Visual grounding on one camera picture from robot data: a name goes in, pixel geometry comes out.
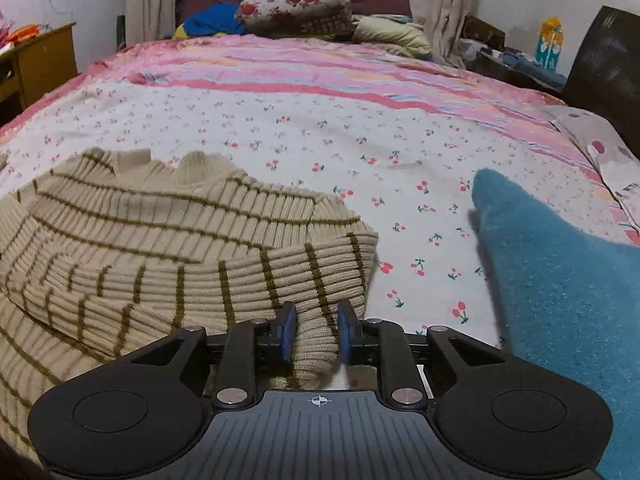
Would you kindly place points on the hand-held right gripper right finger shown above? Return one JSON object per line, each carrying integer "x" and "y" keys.
{"x": 346, "y": 335}

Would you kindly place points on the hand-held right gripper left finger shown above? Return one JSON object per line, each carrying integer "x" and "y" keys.
{"x": 286, "y": 335}

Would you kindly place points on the beige striped ribbed sweater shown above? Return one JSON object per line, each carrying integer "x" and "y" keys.
{"x": 150, "y": 240}

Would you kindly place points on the nightstand with clothes pile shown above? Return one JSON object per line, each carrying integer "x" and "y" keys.
{"x": 505, "y": 60}

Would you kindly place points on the teal fuzzy garment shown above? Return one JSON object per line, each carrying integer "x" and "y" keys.
{"x": 550, "y": 300}

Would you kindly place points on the brown checked folded blanket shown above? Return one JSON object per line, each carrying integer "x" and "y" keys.
{"x": 327, "y": 25}

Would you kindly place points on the pink dotted pillow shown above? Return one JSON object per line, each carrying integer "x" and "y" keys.
{"x": 600, "y": 155}

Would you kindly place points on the blue and yellow cloth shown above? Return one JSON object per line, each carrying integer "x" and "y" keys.
{"x": 210, "y": 20}

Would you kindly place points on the floral pillow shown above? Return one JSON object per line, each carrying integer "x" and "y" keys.
{"x": 295, "y": 0}

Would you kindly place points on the beige curtain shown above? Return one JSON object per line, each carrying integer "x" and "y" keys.
{"x": 452, "y": 5}
{"x": 150, "y": 0}

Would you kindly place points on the orange and blue carton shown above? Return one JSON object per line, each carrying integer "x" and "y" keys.
{"x": 549, "y": 45}

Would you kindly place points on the wooden cabinet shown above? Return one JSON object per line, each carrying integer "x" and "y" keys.
{"x": 42, "y": 70}

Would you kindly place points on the dark brown board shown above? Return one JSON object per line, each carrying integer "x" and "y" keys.
{"x": 605, "y": 60}

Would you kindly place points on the orange toy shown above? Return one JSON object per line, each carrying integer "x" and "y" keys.
{"x": 27, "y": 34}

